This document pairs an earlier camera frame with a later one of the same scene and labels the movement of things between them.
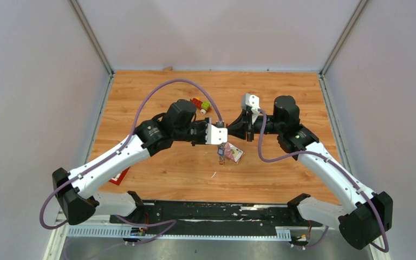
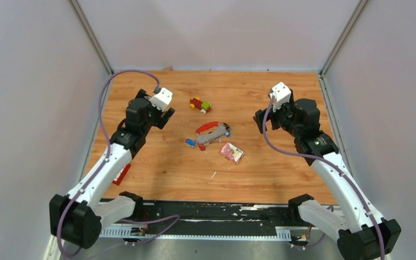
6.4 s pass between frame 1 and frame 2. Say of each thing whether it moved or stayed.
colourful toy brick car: stayed
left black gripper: moved
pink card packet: stayed
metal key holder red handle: moved
